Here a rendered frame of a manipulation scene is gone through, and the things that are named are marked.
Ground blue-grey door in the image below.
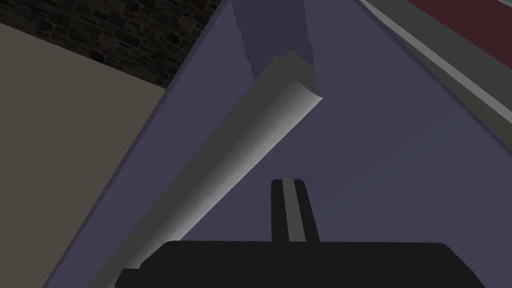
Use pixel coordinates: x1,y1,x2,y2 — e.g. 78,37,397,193
41,0,512,288

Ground grey bar handle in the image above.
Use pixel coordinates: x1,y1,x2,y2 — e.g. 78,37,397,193
85,49,324,288

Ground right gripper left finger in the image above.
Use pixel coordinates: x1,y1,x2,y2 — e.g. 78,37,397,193
270,179,299,243

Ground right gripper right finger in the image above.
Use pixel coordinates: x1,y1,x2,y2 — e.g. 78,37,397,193
287,179,321,243

